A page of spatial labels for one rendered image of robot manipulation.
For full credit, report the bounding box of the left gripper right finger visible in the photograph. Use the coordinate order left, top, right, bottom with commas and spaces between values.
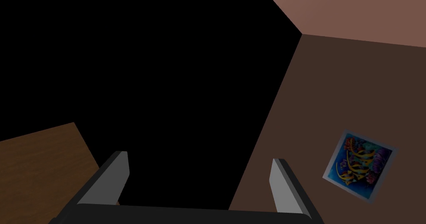
269, 158, 313, 218

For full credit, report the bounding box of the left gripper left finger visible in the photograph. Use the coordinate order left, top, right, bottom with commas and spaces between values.
76, 150, 130, 205

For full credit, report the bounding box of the brown wooden door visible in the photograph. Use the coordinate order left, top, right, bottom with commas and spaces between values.
0, 121, 120, 224

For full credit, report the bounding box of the colourful fish picture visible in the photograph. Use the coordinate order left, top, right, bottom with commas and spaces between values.
322, 129, 399, 204

